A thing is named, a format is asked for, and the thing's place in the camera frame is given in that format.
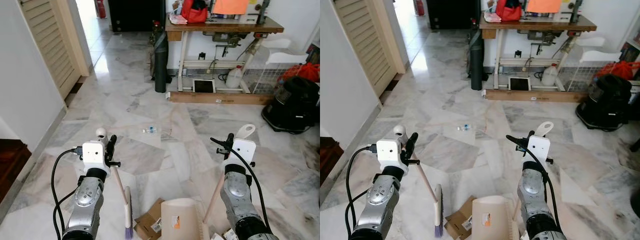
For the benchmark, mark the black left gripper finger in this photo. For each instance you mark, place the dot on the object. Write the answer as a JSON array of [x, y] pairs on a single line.
[[412, 140], [111, 142]]

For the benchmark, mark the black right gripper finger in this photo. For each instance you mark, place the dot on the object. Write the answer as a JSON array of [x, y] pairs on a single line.
[[530, 136], [219, 143], [230, 138], [515, 140]]

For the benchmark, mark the brown cardboard box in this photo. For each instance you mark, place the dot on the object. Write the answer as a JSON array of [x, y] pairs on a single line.
[[149, 222], [457, 220]]

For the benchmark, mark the small clear plastic bottle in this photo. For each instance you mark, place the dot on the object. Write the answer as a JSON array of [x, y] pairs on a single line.
[[149, 130], [464, 127]]

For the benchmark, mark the long wooden plank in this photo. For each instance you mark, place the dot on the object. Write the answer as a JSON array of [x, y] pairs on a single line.
[[535, 95], [220, 98]]

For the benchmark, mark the white plastic jug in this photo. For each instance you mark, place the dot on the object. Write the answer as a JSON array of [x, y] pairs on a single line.
[[549, 76], [234, 78]]

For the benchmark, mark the black vacuum cleaner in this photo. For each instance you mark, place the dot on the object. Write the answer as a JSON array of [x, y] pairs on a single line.
[[607, 102], [292, 105]]

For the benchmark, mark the dark wooden staircase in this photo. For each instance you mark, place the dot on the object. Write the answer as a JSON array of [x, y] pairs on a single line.
[[11, 167], [329, 160]]

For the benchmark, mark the black rolled mat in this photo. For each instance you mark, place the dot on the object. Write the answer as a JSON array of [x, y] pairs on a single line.
[[476, 57], [160, 60]]

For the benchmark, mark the red mesh bag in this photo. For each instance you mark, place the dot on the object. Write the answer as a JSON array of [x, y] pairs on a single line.
[[302, 71], [620, 69]]

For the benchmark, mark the white plastic chair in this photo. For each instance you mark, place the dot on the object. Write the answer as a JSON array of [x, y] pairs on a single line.
[[597, 54], [285, 55]]

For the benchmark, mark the wooden sewing machine table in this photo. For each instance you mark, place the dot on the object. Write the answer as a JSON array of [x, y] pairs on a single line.
[[225, 27], [540, 25]]

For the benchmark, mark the beige louvered door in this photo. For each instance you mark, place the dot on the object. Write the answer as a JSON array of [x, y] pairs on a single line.
[[50, 40], [367, 35]]

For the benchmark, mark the pink packet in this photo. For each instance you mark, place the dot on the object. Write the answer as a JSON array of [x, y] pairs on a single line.
[[492, 17], [177, 19]]

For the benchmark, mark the black cabinet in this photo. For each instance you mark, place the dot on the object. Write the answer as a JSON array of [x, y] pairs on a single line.
[[452, 12], [135, 15]]

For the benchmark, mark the orange sheet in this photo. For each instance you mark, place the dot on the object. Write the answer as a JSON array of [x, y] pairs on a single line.
[[230, 6], [544, 5]]

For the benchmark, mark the red fire extinguisher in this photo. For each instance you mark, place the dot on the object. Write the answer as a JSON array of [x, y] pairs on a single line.
[[419, 6], [100, 7]]

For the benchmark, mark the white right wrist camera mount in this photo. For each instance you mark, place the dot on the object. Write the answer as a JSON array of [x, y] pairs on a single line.
[[540, 150], [243, 152]]

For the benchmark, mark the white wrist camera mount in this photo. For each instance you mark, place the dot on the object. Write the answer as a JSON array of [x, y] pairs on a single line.
[[243, 152], [389, 151], [93, 154], [540, 150]]

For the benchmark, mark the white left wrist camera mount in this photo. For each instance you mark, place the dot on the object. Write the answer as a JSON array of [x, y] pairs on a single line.
[[93, 154], [389, 151]]

